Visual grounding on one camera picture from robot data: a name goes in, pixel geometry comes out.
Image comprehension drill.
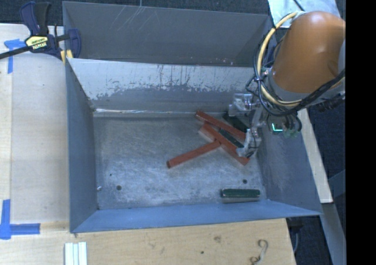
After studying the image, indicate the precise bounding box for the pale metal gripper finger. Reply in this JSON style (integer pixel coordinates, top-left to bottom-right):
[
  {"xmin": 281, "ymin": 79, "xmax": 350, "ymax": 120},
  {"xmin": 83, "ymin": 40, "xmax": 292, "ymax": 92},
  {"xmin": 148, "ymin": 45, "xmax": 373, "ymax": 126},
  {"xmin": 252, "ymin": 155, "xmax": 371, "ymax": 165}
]
[
  {"xmin": 236, "ymin": 140, "xmax": 254, "ymax": 159},
  {"xmin": 246, "ymin": 128, "xmax": 263, "ymax": 155}
]

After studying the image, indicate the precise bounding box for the dark green flat block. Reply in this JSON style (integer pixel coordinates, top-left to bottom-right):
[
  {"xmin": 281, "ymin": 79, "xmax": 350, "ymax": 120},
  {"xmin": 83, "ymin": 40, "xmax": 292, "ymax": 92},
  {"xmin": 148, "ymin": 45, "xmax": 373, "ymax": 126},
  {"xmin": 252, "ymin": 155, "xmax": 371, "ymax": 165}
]
[
  {"xmin": 218, "ymin": 128, "xmax": 245, "ymax": 149},
  {"xmin": 222, "ymin": 113, "xmax": 250, "ymax": 133},
  {"xmin": 220, "ymin": 188, "xmax": 261, "ymax": 200}
]

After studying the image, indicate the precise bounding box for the red-brown flat block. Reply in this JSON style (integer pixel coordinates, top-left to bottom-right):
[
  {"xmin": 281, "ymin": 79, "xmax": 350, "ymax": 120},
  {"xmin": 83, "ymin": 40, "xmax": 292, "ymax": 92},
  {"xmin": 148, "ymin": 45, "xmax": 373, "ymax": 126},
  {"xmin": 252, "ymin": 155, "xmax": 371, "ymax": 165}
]
[
  {"xmin": 194, "ymin": 110, "xmax": 247, "ymax": 141},
  {"xmin": 166, "ymin": 139, "xmax": 222, "ymax": 169},
  {"xmin": 197, "ymin": 123, "xmax": 251, "ymax": 167}
]

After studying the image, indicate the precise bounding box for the grey metal bin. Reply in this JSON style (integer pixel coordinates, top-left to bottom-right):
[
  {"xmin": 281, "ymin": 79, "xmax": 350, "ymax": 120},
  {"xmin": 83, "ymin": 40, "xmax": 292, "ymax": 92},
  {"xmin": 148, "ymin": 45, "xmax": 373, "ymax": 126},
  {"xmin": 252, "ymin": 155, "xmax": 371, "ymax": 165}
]
[{"xmin": 62, "ymin": 1, "xmax": 324, "ymax": 234}]

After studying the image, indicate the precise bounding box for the pale wood board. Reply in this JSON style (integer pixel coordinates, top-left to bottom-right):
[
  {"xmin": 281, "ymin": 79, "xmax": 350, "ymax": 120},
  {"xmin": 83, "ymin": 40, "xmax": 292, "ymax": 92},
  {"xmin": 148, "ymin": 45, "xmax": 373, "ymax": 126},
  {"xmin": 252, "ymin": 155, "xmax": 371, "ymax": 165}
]
[{"xmin": 10, "ymin": 24, "xmax": 71, "ymax": 225}]

